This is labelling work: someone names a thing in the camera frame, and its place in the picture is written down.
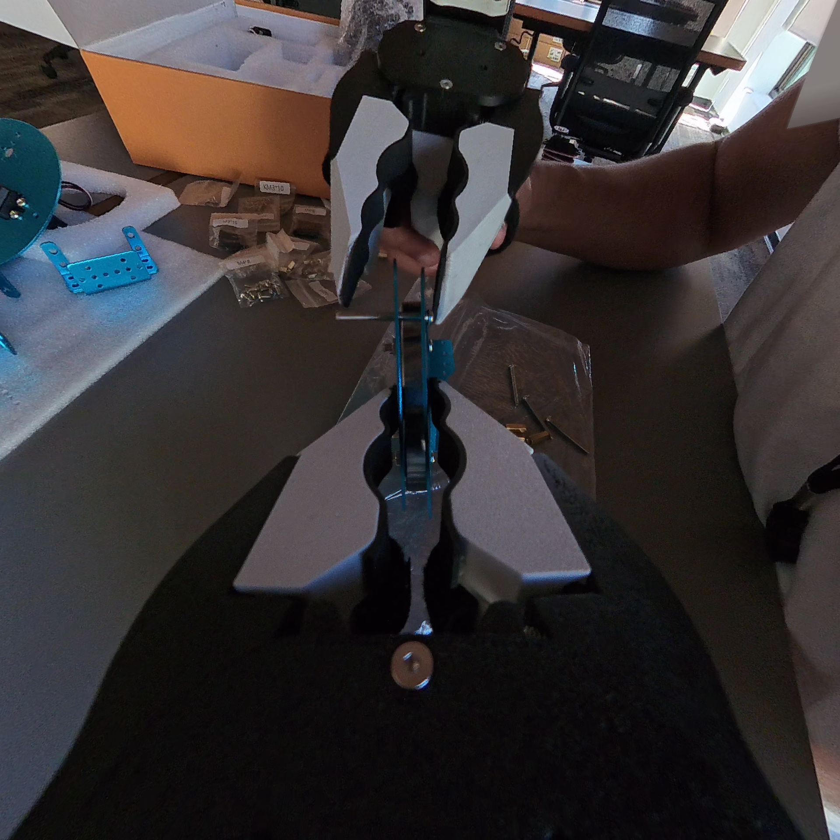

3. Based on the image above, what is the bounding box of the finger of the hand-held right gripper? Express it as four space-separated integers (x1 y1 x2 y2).
433 125 517 326
328 95 419 309

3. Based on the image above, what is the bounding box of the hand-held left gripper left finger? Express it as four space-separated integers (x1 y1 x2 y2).
234 386 403 634

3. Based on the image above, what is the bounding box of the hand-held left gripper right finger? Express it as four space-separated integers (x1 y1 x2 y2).
427 381 592 634

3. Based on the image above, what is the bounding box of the blue round bearing base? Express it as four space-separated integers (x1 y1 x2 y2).
400 262 455 521

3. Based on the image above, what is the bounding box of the person's right forearm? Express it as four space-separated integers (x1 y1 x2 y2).
535 82 809 273

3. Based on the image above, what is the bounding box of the person's right hand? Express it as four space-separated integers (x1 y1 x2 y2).
381 163 557 268

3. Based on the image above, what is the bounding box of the bubble wrapped part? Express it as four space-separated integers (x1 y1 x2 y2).
337 0 429 68

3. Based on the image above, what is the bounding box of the black servo motor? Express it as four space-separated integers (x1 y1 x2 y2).
541 134 586 166

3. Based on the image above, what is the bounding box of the pile of small screw bags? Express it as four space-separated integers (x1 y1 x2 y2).
176 175 373 311

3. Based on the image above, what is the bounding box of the clear plastic bag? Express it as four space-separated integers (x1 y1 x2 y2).
341 298 593 501

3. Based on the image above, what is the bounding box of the orange open cardboard box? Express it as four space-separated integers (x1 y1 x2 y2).
46 0 357 199

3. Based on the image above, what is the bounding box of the black mesh office chair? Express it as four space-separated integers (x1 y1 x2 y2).
546 0 731 163

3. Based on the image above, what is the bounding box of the white foam sheet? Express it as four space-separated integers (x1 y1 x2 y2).
0 161 228 462

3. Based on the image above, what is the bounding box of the teal round plate with servo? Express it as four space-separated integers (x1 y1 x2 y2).
0 118 62 268

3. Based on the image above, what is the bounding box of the black lanyard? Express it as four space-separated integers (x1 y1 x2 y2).
763 455 840 567

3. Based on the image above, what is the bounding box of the blue U bracket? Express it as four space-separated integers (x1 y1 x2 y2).
38 226 160 298

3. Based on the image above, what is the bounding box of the black cable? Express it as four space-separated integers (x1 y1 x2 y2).
55 180 101 215

